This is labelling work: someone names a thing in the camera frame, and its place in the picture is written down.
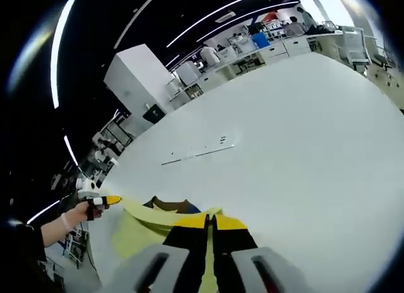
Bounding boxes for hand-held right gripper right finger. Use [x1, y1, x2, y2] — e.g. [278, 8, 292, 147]
[211, 213, 309, 293]

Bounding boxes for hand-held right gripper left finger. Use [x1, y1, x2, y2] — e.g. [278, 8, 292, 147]
[134, 212, 210, 293]

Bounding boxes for yellow blue black garment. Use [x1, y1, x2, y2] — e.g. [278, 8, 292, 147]
[110, 194, 228, 293]

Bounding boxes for person's left hand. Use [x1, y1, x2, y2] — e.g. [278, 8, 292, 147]
[74, 200, 105, 223]

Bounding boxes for white wristband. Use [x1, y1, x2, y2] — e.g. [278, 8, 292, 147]
[59, 212, 73, 230]

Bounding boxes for ceiling light strip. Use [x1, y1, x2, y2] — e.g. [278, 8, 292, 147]
[27, 198, 61, 225]
[194, 1, 300, 43]
[114, 0, 164, 50]
[50, 0, 81, 110]
[165, 0, 285, 49]
[63, 135, 80, 168]

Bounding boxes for person's dark printed shirt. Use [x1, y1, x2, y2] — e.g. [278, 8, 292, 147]
[0, 222, 48, 293]

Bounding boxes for white square pillar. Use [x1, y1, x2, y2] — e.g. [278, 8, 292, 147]
[103, 42, 176, 125]

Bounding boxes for white storage rack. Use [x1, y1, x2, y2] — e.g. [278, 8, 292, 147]
[164, 74, 193, 101]

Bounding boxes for white box appliance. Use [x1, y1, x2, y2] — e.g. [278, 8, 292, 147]
[175, 61, 202, 85]

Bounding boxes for blue storage bin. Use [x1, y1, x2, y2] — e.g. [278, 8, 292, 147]
[251, 32, 271, 50]

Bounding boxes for row of white cabinets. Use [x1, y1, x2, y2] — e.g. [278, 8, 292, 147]
[201, 33, 312, 82]

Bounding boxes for white mesh office chair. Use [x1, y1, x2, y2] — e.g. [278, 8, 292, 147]
[371, 37, 397, 69]
[340, 26, 372, 73]

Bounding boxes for metal frame shelving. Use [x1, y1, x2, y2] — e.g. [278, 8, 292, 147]
[93, 114, 135, 155]

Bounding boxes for black wall box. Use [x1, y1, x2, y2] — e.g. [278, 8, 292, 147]
[141, 103, 165, 124]

